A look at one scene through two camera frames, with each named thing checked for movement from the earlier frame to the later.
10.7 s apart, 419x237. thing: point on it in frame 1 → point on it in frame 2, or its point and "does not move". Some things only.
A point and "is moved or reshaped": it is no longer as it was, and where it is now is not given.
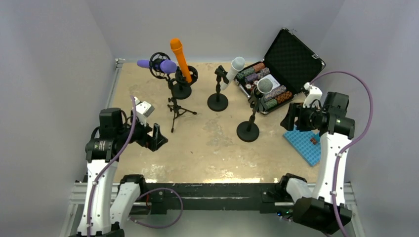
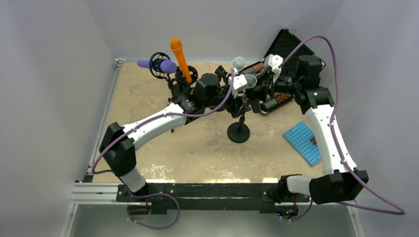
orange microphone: [176, 45] does not move
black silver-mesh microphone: [264, 86] is moved or reshaped
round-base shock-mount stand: [181, 89] does not move
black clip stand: [248, 131] → [238, 132]
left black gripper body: [139, 134] → [230, 107]
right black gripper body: [308, 117] → [269, 87]
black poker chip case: [290, 64] does not move
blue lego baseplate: [301, 141] does not move
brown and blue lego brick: [314, 141] does not move
